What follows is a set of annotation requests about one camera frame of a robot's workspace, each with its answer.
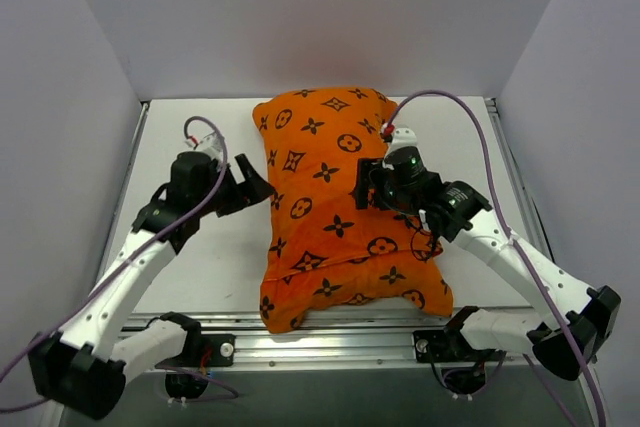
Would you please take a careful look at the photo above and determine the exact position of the orange patterned pillowcase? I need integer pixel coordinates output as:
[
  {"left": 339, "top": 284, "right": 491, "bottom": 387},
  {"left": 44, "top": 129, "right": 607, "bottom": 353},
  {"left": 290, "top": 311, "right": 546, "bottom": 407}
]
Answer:
[{"left": 252, "top": 86, "right": 454, "bottom": 334}]

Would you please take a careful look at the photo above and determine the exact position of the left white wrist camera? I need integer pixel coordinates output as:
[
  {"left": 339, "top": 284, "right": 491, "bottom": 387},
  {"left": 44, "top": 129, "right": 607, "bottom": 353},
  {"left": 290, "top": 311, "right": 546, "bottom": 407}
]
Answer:
[{"left": 185, "top": 133, "right": 223, "bottom": 160}]

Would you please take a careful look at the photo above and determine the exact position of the aluminium frame rail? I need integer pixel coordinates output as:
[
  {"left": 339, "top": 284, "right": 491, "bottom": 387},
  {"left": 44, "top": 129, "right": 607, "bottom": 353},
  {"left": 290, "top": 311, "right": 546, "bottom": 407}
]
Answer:
[{"left": 53, "top": 310, "right": 599, "bottom": 377}]

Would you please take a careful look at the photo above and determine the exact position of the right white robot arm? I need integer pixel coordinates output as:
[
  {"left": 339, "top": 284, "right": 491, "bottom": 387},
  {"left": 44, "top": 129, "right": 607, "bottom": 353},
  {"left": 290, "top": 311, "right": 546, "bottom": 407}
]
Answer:
[{"left": 354, "top": 146, "right": 621, "bottom": 381}]

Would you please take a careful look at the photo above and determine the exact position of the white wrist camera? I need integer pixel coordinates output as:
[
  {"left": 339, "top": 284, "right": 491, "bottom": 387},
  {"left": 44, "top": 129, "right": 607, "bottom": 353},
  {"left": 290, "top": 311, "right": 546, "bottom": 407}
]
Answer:
[
  {"left": 185, "top": 133, "right": 223, "bottom": 160},
  {"left": 380, "top": 123, "right": 418, "bottom": 155}
]

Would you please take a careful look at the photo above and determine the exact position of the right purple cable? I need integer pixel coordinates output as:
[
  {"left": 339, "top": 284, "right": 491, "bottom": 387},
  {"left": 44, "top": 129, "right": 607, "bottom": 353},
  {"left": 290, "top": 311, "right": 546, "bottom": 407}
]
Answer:
[{"left": 387, "top": 90, "right": 601, "bottom": 427}]

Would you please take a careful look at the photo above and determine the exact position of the purple cable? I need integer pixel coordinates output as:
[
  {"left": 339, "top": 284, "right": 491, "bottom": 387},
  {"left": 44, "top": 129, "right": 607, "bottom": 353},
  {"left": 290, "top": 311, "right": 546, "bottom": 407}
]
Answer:
[
  {"left": 0, "top": 116, "right": 240, "bottom": 411},
  {"left": 387, "top": 90, "right": 601, "bottom": 427}
]

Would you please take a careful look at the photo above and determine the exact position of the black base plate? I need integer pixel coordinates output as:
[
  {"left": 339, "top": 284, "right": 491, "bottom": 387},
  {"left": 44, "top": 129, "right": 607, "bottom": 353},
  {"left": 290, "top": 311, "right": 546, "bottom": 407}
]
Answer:
[
  {"left": 159, "top": 333, "right": 236, "bottom": 369},
  {"left": 412, "top": 329, "right": 502, "bottom": 364}
]

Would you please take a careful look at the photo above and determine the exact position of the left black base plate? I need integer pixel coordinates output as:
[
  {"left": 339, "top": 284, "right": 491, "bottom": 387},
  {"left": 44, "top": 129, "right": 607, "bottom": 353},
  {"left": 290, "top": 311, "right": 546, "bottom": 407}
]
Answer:
[{"left": 159, "top": 333, "right": 236, "bottom": 369}]

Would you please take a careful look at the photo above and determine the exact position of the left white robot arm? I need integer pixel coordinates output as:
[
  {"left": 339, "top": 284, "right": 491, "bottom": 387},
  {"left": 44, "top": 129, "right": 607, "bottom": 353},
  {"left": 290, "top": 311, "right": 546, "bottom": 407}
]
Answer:
[{"left": 28, "top": 151, "right": 275, "bottom": 420}]

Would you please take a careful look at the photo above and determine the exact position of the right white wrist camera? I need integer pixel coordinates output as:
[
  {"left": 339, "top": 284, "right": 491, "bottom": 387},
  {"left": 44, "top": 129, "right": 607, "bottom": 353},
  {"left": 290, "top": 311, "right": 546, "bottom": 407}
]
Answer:
[{"left": 380, "top": 123, "right": 418, "bottom": 155}]

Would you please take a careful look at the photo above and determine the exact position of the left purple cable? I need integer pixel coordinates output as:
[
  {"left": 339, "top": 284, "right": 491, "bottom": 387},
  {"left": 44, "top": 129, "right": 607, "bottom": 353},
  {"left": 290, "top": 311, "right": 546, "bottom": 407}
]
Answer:
[{"left": 0, "top": 116, "right": 240, "bottom": 411}]

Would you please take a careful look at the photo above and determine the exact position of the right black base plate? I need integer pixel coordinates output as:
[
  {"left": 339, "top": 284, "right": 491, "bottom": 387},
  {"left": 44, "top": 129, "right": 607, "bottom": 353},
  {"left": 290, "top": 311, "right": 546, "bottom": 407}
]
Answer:
[{"left": 412, "top": 329, "right": 502, "bottom": 364}]

